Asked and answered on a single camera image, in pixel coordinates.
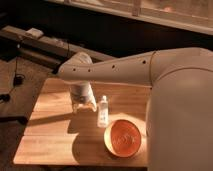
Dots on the orange ceramic bowl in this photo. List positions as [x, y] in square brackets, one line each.
[122, 138]

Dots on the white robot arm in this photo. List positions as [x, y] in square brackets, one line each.
[179, 120]

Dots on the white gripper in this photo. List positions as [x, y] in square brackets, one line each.
[81, 93]

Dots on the clear plastic bottle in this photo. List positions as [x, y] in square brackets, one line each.
[103, 112]

